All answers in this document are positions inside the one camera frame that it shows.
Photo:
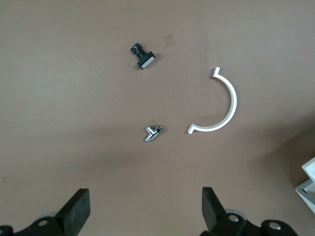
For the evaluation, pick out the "small chrome metal connector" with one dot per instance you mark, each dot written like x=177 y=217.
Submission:
x=152 y=134

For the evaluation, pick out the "white semicircular plastic bracket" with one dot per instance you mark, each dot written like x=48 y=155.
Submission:
x=232 y=98

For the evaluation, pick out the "white drawer cabinet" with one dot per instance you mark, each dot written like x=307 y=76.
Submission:
x=307 y=194

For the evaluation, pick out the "black button with grey cap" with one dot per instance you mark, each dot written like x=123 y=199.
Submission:
x=145 y=59

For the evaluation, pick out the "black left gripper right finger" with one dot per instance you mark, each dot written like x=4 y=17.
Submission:
x=214 y=216

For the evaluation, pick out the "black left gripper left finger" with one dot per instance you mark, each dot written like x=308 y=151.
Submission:
x=73 y=216

